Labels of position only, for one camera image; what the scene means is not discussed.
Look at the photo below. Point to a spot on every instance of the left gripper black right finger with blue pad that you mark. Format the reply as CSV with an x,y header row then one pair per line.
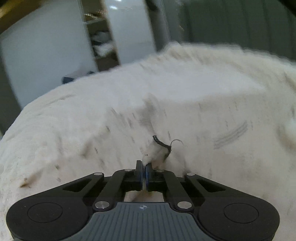
x,y
170,186

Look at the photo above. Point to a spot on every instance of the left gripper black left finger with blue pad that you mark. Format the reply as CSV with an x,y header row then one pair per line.
x,y
117,185

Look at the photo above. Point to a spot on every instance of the white garment with dark specks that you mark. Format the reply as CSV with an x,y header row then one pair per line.
x,y
243,138

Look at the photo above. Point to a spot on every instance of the white folded clothes on shelf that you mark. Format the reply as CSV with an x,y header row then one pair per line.
x,y
102,44

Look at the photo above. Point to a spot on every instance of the white fluffy bed blanket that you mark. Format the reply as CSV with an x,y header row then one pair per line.
x,y
208,62

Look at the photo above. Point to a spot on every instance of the dark blue cloth item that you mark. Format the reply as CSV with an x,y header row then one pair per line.
x,y
68,79

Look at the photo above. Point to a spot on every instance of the white wardrobe with open shelves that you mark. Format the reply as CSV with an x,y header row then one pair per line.
x,y
52,42

